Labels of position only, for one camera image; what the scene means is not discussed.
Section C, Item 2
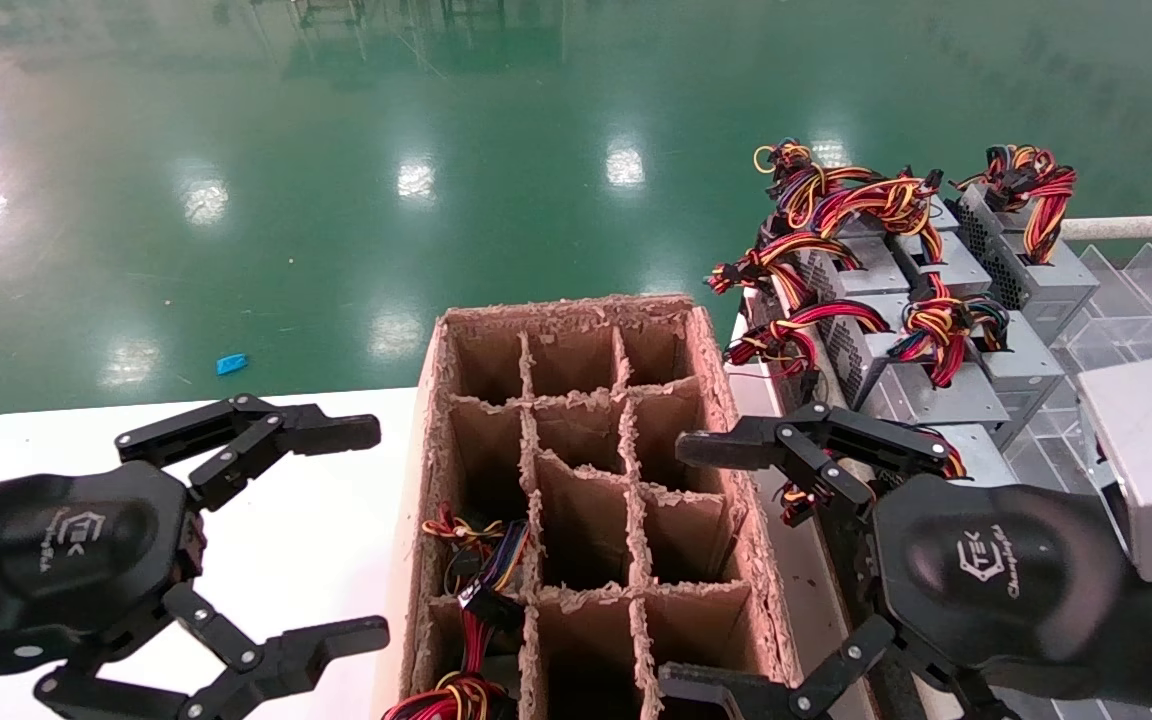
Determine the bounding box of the clear plastic divider tray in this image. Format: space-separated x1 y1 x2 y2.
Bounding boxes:
996 238 1152 720

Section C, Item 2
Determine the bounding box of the brown divided cardboard box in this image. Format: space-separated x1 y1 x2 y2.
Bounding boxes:
398 293 805 720

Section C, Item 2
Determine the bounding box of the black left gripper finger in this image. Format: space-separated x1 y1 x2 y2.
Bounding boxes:
116 393 382 511

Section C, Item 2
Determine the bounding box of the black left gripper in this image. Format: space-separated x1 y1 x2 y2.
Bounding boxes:
0 460 392 720

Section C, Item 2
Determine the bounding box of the grey power supply with cables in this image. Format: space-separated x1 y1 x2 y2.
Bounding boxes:
383 580 529 720
724 295 1012 429
424 505 534 598
781 425 1022 528
706 230 912 313
754 138 992 299
889 272 1067 426
951 145 1102 319

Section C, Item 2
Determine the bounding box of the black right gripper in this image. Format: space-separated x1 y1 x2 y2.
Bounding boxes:
658 403 1132 720

